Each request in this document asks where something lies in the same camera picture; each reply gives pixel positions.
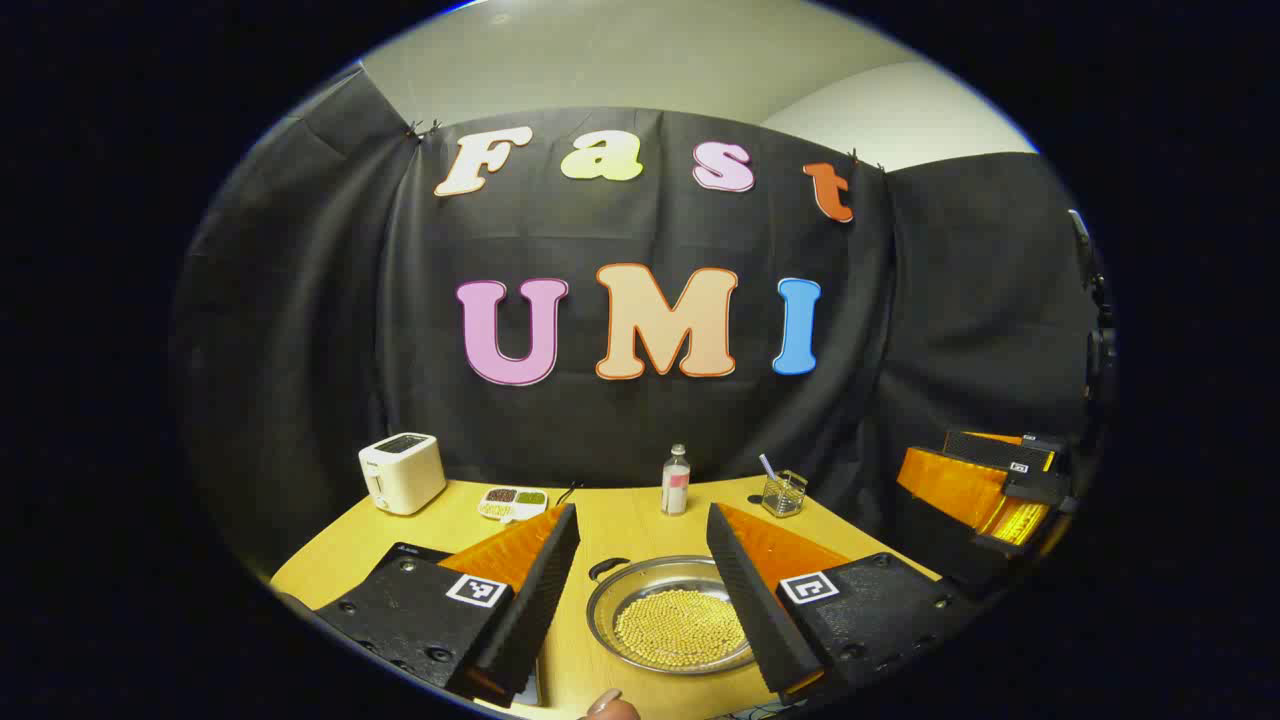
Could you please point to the pile of yellow soybeans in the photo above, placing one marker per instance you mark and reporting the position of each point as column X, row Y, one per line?
column 670, row 630

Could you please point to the white straw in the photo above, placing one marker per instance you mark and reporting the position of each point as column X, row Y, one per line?
column 767, row 466

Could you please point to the clear bottle with pink label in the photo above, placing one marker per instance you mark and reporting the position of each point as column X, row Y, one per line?
column 675, row 490

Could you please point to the stainless steel pot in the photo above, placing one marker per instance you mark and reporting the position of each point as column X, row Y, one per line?
column 625, row 585

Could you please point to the white divided dish of beans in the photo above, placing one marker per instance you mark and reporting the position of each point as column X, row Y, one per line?
column 512, row 503

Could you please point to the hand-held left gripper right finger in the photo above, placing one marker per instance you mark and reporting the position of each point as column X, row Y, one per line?
column 755, row 600

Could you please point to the black backdrop cloth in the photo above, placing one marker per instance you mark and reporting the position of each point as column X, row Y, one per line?
column 400, row 300

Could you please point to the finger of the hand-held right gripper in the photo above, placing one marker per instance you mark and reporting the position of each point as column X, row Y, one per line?
column 950, row 485
column 995, row 452

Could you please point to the clear square cup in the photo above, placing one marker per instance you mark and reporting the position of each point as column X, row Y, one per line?
column 785, row 495

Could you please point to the white toaster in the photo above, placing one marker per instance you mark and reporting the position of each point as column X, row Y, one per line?
column 402, row 475

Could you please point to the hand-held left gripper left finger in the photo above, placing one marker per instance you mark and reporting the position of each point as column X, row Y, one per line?
column 535, row 590

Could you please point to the black induction cooktop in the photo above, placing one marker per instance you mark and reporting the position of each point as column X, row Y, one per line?
column 420, row 552

